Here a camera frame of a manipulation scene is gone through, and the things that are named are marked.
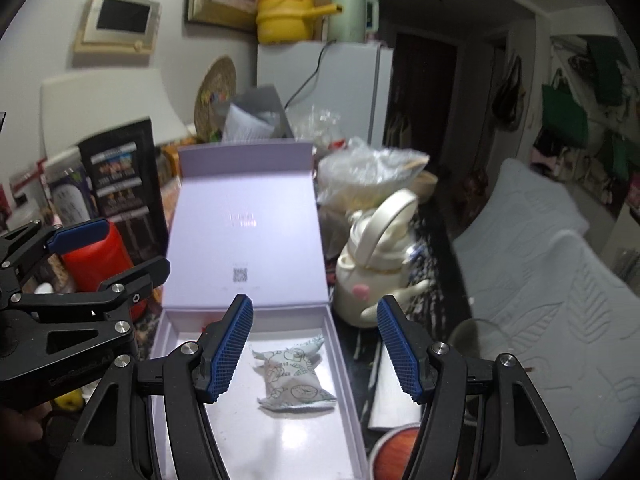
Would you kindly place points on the wall intercom panel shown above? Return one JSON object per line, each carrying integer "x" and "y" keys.
{"x": 120, "y": 20}

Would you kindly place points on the dark door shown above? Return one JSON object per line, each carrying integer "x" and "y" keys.
{"x": 425, "y": 95}

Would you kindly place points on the black snack pouch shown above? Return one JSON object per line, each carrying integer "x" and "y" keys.
{"x": 125, "y": 180}

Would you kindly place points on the lavender gift box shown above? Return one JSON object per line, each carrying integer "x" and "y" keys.
{"x": 240, "y": 240}

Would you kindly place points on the grey leaf-embossed chair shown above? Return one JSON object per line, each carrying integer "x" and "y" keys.
{"x": 540, "y": 195}
{"x": 550, "y": 335}

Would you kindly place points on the grey paper bag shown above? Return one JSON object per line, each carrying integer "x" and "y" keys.
{"x": 265, "y": 105}

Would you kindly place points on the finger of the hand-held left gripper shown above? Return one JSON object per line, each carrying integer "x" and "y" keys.
{"x": 82, "y": 235}
{"x": 135, "y": 281}

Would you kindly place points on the white roll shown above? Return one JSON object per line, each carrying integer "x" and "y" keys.
{"x": 395, "y": 395}

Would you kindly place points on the dark hanging bag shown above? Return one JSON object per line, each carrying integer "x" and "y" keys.
{"x": 507, "y": 95}

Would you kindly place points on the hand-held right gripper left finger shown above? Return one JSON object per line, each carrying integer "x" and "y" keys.
{"x": 230, "y": 352}

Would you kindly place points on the yellow pot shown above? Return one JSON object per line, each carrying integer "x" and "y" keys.
{"x": 282, "y": 17}

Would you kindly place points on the metal bowl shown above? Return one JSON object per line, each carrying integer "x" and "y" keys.
{"x": 377, "y": 442}

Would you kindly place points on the crumpled clear plastic bag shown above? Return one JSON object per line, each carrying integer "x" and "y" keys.
{"x": 317, "y": 125}

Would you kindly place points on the red apple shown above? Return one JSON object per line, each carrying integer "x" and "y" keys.
{"x": 397, "y": 455}

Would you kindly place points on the cream kettle-shaped bottle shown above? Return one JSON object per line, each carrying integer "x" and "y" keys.
{"x": 367, "y": 265}

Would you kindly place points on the woven round fan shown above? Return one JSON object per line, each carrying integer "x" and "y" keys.
{"x": 217, "y": 85}

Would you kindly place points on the clear plastic bag of food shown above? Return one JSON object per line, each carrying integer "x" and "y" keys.
{"x": 370, "y": 170}

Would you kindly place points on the white board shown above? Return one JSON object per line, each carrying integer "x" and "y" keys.
{"x": 105, "y": 105}

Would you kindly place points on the yellow fruit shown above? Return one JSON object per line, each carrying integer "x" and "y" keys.
{"x": 67, "y": 400}

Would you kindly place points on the green tote bag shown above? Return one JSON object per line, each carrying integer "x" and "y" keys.
{"x": 607, "y": 70}
{"x": 565, "y": 117}
{"x": 621, "y": 157}

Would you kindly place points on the white mini fridge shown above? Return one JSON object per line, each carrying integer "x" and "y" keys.
{"x": 345, "y": 85}

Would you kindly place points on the white printed snack packet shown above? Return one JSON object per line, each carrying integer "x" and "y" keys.
{"x": 292, "y": 380}

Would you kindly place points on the red bottle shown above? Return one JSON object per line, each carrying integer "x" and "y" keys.
{"x": 95, "y": 265}

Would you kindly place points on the green electric kettle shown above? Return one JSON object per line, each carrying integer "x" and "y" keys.
{"x": 347, "y": 15}

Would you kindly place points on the red packet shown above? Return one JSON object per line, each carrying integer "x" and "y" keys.
{"x": 25, "y": 187}

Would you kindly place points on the group of clear plastic jars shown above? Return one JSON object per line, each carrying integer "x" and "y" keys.
{"x": 70, "y": 195}

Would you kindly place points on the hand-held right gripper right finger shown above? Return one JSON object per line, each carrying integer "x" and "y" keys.
{"x": 400, "y": 355}

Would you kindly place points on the wooden bowl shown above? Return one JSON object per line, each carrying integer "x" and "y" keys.
{"x": 425, "y": 184}

